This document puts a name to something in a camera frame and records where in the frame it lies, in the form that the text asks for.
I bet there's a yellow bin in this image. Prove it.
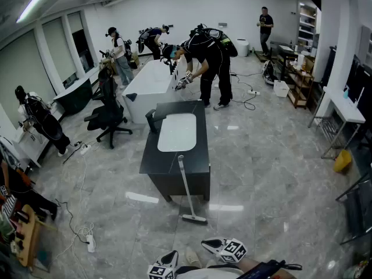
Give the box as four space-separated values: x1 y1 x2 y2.
332 149 353 174

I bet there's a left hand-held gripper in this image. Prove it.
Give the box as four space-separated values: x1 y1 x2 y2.
147 250 180 279

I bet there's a wooden shelf rack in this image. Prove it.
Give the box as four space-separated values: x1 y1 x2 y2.
285 55 316 110

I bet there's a striped black white cloth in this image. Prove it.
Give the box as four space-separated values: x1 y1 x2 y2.
1 195 19 218

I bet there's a white bathtub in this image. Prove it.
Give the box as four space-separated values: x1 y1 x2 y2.
121 57 189 124

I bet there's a person's right forearm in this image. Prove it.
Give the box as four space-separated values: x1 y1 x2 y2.
240 255 263 270

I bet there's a person's white t-shirt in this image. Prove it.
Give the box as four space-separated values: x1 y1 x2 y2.
173 267 245 279

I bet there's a medium white roller blind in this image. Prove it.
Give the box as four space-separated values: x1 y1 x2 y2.
41 17 78 83

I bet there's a large white roller blind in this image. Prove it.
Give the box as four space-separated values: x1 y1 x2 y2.
0 29 58 110

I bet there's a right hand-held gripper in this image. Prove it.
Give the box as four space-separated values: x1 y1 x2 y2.
201 237 248 264

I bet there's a white sink basin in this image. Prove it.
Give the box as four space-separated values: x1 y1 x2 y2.
157 112 198 153

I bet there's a ceiling tube light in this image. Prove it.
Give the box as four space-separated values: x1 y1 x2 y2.
15 0 59 24

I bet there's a black office chair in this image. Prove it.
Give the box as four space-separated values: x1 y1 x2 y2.
84 67 133 150

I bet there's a white storage box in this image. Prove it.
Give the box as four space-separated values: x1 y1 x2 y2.
273 79 291 98

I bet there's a black sink cabinet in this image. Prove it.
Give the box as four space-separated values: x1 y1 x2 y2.
139 99 211 203

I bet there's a cardboard box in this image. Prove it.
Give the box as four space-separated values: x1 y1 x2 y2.
99 57 117 76

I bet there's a black screen device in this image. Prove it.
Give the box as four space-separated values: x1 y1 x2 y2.
235 259 303 279

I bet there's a black metal rack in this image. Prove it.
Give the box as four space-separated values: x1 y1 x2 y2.
335 162 372 245

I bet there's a long white cable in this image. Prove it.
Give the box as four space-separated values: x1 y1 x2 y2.
56 152 97 262

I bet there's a white wall shelf unit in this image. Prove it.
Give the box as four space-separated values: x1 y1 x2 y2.
297 2 319 55

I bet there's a white side table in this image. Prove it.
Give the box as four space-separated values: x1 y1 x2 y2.
307 85 367 160

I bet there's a black faucet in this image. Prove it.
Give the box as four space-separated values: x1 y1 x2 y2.
145 108 169 134

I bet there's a dark green round cabinet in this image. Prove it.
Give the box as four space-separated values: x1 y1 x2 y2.
52 76 94 116

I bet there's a short white roller blind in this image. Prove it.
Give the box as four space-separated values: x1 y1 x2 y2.
67 10 85 35

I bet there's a person's left white shoe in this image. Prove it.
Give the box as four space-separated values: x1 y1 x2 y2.
185 246 203 269

